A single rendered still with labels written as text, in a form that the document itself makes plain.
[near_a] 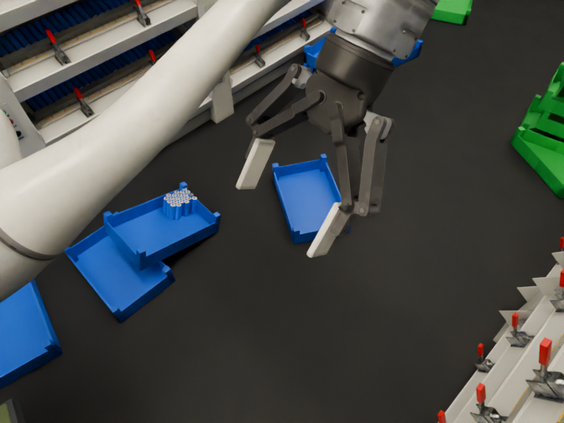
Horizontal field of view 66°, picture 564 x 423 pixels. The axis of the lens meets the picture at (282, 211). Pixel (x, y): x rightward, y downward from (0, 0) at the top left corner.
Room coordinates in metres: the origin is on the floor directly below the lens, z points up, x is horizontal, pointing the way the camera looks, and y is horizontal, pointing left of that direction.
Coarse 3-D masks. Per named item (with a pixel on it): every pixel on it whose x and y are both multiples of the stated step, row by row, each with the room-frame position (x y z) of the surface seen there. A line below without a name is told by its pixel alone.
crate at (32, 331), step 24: (24, 288) 0.59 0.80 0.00; (0, 312) 0.51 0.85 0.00; (24, 312) 0.51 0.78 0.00; (0, 336) 0.44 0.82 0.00; (24, 336) 0.44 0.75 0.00; (48, 336) 0.44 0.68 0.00; (0, 360) 0.37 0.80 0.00; (24, 360) 0.37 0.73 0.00; (48, 360) 0.37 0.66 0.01; (0, 384) 0.30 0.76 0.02
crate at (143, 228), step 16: (144, 208) 0.85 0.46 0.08; (160, 208) 0.88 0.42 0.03; (112, 224) 0.76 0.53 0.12; (128, 224) 0.79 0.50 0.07; (144, 224) 0.80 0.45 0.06; (160, 224) 0.80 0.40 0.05; (176, 224) 0.81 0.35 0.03; (192, 224) 0.82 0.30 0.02; (208, 224) 0.83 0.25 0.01; (112, 240) 0.71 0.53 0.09; (128, 240) 0.72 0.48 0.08; (144, 240) 0.73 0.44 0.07; (160, 240) 0.73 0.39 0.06; (176, 240) 0.71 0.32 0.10; (192, 240) 0.74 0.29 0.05; (128, 256) 0.65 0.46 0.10; (144, 256) 0.63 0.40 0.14; (160, 256) 0.66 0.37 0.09
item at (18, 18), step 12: (0, 0) 1.00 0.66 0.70; (12, 0) 1.01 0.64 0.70; (24, 0) 1.01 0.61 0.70; (36, 0) 1.02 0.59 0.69; (48, 0) 1.04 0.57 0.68; (60, 0) 1.06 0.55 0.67; (72, 0) 1.09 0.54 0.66; (0, 12) 0.97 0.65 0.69; (12, 12) 0.98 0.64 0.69; (24, 12) 1.00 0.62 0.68; (36, 12) 1.02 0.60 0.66; (48, 12) 1.04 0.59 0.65; (0, 24) 0.96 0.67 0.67; (12, 24) 0.98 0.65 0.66
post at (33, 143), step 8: (0, 80) 0.90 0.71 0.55; (0, 88) 0.90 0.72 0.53; (8, 88) 0.91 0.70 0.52; (0, 96) 0.89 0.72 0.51; (8, 96) 0.90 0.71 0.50; (0, 104) 0.88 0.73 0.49; (8, 104) 0.89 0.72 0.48; (16, 104) 0.91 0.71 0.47; (16, 112) 0.90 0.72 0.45; (24, 112) 0.91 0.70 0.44; (24, 120) 0.90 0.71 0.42; (24, 128) 0.89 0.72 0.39; (32, 128) 0.91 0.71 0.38; (32, 136) 0.90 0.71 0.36; (24, 144) 0.88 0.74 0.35; (32, 144) 0.89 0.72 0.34; (40, 144) 0.90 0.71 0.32; (24, 152) 0.87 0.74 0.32; (32, 152) 0.88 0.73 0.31
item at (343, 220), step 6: (354, 204) 0.26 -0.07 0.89; (372, 204) 0.26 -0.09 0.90; (354, 210) 0.26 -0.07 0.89; (372, 210) 0.25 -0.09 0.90; (342, 216) 0.26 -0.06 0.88; (348, 216) 0.26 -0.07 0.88; (354, 216) 0.26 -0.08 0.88; (366, 216) 0.25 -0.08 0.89; (336, 222) 0.26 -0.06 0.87; (342, 222) 0.25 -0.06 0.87; (348, 222) 0.26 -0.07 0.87; (336, 228) 0.25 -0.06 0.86; (342, 228) 0.25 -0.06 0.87; (348, 228) 0.25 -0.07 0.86; (336, 234) 0.25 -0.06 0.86; (342, 234) 0.25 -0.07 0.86
